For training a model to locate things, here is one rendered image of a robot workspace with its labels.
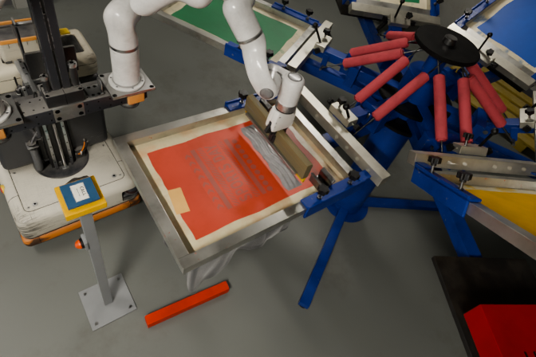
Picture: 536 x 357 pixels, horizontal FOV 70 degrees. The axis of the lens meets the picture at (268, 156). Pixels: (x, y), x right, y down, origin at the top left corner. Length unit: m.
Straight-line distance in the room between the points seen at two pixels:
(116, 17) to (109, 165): 1.21
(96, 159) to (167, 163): 0.97
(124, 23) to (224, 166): 0.61
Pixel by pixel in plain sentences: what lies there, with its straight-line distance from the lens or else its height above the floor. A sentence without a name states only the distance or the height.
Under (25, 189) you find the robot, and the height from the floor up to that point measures 0.28.
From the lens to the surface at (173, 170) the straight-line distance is 1.47.
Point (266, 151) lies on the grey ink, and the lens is 1.59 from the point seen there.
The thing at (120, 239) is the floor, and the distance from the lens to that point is 2.42.
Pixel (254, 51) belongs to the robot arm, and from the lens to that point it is 1.23.
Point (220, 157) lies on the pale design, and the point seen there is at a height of 0.96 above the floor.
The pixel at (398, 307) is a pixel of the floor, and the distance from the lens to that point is 2.59.
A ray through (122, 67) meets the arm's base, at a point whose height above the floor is 1.23.
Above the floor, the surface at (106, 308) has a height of 0.01.
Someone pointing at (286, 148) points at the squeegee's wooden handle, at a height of 1.09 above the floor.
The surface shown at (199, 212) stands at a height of 0.96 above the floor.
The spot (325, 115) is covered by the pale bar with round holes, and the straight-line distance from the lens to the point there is 1.72.
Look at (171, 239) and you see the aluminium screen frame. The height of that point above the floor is 0.99.
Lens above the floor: 2.11
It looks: 47 degrees down
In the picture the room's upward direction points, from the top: 18 degrees clockwise
